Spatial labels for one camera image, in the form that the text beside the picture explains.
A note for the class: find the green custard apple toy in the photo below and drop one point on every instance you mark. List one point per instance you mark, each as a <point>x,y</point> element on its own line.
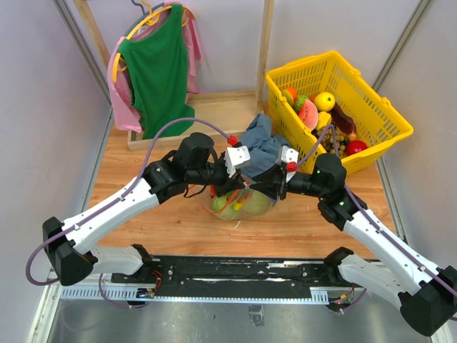
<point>301,99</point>

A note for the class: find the pink shirt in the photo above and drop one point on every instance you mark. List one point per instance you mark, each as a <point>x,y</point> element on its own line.
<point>126,117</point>

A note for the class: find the wooden clothes rack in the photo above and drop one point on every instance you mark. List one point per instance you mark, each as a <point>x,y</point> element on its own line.
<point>231,110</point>

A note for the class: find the yellow clothes hanger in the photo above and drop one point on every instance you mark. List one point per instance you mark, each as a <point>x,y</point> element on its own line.
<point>146,24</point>

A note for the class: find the red apple toy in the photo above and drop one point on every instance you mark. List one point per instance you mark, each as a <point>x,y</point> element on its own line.
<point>355,146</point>

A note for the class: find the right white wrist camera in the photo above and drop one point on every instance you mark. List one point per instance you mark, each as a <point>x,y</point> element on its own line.
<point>289,157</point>

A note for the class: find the blue crumpled cloth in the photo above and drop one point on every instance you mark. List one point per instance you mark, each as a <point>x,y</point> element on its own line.
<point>263,145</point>

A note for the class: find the green tank top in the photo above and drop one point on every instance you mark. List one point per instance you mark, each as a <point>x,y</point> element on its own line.
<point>157,64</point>

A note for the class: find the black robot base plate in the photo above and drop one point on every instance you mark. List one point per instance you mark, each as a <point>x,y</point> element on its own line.
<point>236,277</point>

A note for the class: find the watermelon slice toy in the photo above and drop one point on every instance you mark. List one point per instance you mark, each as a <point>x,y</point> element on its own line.
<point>308,114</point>

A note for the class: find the yellow plastic basket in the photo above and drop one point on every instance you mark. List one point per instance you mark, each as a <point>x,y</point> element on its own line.
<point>378,124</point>

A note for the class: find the yellow lemon toy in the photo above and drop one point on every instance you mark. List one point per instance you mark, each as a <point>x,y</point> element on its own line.
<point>324,101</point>

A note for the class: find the grey clothes hanger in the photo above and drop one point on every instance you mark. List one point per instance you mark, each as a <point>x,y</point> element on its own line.
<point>144,14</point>

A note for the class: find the yellow banana toy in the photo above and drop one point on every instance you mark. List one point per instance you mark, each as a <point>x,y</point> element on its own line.
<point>237,206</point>

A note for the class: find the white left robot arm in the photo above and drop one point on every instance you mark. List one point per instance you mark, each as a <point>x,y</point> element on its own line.
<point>73,249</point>

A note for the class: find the clear zip top bag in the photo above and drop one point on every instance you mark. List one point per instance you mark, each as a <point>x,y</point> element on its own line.
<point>205,200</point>

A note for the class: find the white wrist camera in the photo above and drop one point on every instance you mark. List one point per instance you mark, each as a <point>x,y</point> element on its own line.
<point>236,158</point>
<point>289,157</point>

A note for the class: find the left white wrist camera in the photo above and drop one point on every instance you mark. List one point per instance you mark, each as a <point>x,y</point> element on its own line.
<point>236,158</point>

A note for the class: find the orange peach toy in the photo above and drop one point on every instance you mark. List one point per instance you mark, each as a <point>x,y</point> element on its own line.
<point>291,95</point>

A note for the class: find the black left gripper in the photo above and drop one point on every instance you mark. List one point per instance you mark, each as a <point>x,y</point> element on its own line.
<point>232,184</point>

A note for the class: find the green cabbage toy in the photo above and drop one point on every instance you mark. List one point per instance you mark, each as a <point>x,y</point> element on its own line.
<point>222,206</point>
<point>257,204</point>

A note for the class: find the yellow bell pepper toy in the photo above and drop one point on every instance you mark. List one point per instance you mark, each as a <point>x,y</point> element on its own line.
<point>324,119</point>

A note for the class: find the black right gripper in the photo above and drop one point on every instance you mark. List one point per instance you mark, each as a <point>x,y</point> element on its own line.
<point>271,187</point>

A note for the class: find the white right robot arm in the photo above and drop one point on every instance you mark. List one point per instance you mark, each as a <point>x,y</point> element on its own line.
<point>423,292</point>

